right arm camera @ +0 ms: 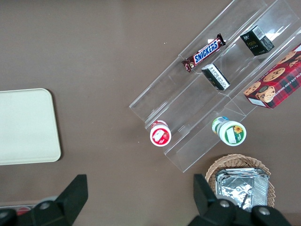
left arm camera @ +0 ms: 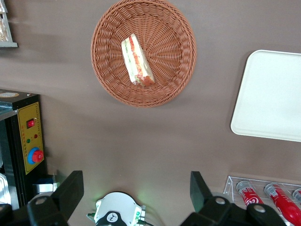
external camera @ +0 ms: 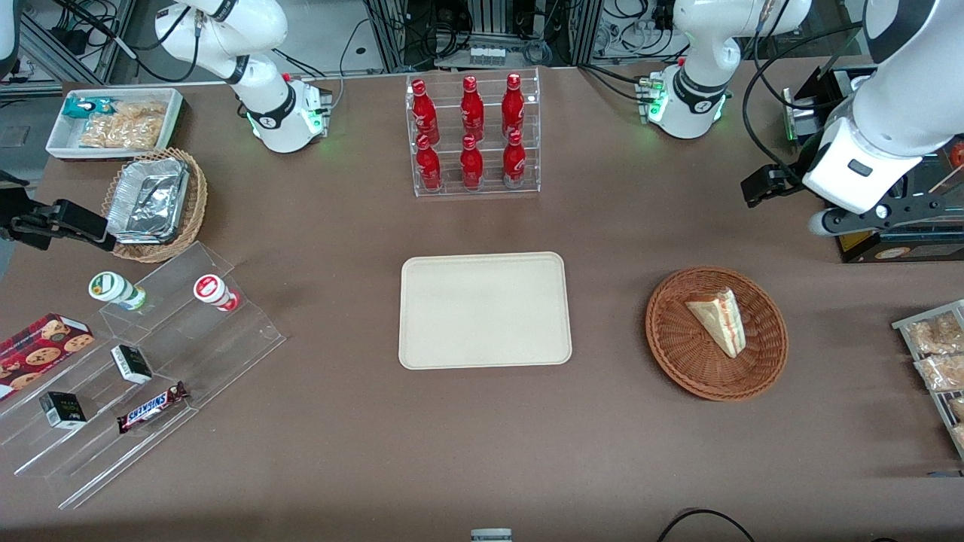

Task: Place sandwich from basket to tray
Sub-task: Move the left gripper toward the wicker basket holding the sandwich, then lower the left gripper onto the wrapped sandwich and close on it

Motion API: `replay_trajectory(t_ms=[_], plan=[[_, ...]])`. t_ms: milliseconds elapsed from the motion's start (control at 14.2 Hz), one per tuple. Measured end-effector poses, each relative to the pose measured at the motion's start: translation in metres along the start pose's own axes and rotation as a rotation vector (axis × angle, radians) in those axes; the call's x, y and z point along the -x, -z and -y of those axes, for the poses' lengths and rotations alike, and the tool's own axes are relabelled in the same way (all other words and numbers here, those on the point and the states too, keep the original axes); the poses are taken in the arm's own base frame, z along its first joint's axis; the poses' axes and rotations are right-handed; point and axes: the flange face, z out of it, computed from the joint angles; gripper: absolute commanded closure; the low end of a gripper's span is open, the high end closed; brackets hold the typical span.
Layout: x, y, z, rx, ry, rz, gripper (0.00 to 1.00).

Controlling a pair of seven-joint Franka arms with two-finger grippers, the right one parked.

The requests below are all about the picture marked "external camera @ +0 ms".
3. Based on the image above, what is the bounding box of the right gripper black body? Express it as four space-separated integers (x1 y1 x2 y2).
0 190 57 245

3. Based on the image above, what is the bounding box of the triangle sandwich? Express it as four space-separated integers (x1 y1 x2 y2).
685 288 746 359

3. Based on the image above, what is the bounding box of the aluminium foil tray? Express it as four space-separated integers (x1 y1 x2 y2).
105 157 191 245

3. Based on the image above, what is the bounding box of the tray of snack bags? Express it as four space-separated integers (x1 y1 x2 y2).
892 300 964 460

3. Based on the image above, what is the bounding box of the light tan wicker basket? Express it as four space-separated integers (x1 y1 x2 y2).
102 147 209 264

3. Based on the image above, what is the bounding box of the brown round wicker basket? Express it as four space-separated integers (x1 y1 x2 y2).
645 266 789 401

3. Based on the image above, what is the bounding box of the beige plastic tray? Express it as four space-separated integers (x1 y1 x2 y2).
398 251 573 371

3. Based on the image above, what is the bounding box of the green lid yogurt cup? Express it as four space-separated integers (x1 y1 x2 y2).
88 271 148 312

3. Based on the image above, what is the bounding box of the white rectangular bin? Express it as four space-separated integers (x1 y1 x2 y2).
45 88 185 160

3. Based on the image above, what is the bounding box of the clear bag of crackers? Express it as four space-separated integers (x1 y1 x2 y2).
79 114 163 149
113 102 168 123

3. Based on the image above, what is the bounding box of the teal snack packet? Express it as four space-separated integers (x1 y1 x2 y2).
63 96 117 120

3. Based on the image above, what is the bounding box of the red cookie box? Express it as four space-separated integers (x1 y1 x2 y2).
0 313 95 400

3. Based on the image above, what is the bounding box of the red lid yogurt cup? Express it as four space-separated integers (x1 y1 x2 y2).
193 274 242 313

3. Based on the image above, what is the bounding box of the small black box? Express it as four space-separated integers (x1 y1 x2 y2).
111 344 154 385
39 391 88 430

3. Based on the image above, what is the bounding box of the clear acrylic stepped shelf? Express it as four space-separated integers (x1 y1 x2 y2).
0 241 287 511

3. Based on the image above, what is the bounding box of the brown Snickers bar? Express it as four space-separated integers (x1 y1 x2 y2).
117 381 191 434

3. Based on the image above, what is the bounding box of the red cola bottle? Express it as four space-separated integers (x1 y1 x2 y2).
416 135 443 191
411 79 440 144
460 75 486 142
502 130 527 189
459 135 484 190
502 73 526 140

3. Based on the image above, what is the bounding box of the clear acrylic bottle rack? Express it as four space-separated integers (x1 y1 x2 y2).
405 68 541 198

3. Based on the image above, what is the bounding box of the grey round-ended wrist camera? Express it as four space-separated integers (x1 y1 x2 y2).
808 209 859 238

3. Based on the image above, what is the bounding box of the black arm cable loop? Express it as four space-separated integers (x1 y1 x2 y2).
742 23 863 181

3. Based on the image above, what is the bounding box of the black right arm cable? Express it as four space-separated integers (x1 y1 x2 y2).
53 0 204 84

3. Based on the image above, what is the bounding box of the aluminium frame rack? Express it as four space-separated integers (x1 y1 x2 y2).
365 0 603 72

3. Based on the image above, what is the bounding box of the black floor cable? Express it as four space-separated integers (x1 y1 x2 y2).
657 509 758 542

